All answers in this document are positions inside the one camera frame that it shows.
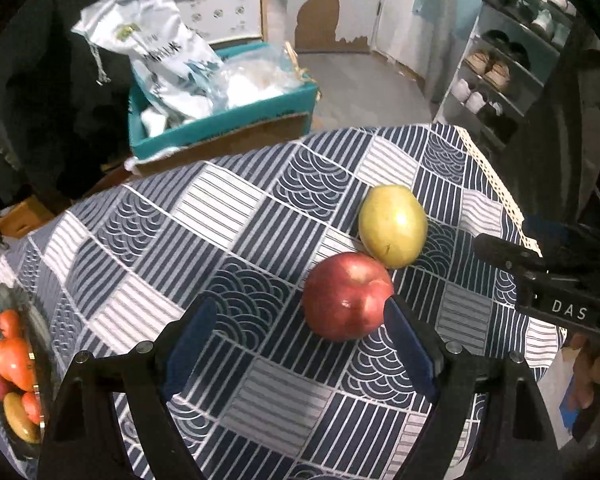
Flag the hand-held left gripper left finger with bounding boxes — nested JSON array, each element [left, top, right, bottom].
[[37, 296, 218, 480]]

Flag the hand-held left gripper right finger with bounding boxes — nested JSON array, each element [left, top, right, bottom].
[[382, 296, 561, 480]]

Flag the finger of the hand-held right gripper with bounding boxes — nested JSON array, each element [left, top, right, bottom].
[[472, 233, 548, 281]]

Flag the yellow-green pear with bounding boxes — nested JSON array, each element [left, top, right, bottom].
[[357, 185, 429, 269]]

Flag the person's right hand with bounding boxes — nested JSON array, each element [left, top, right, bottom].
[[562, 334, 600, 409]]

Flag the person's dark garment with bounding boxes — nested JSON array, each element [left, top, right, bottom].
[[497, 17, 600, 243]]

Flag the blue white patterned tablecloth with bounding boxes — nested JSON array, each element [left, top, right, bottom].
[[0, 122, 566, 480]]

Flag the small orange fruit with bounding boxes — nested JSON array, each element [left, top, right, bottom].
[[0, 309, 23, 339], [21, 391, 45, 426]]

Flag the rows of shoes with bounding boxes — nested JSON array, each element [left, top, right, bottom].
[[452, 0, 578, 142]]

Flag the yellow fruit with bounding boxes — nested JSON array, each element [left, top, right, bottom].
[[2, 391, 42, 445]]

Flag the white shoe rack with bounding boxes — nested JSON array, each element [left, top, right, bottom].
[[432, 0, 581, 152]]

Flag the teal cardboard box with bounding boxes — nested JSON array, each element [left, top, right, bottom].
[[126, 42, 321, 162]]

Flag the white door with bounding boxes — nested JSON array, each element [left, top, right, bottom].
[[371, 0, 432, 62]]

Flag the clear plastic bag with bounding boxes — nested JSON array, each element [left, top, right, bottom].
[[211, 42, 312, 112]]

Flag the dark hanging clothing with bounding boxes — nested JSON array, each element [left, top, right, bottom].
[[0, 7, 133, 203]]

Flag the white printed bag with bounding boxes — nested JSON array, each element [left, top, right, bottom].
[[71, 0, 226, 122]]

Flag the white patterned cabinet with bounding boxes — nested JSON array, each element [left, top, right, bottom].
[[141, 0, 269, 52]]

